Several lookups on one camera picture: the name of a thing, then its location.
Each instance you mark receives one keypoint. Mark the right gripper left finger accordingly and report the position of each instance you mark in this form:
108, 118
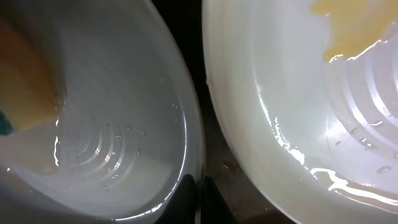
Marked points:
182, 206

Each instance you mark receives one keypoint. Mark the green and yellow sponge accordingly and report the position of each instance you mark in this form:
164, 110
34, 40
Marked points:
29, 95

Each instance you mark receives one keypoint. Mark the pale blue-white plate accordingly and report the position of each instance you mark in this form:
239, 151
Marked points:
129, 125

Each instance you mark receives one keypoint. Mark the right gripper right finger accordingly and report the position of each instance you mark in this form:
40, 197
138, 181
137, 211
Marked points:
214, 209

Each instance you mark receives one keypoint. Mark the white plate with yellow stain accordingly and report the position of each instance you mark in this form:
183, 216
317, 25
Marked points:
305, 93

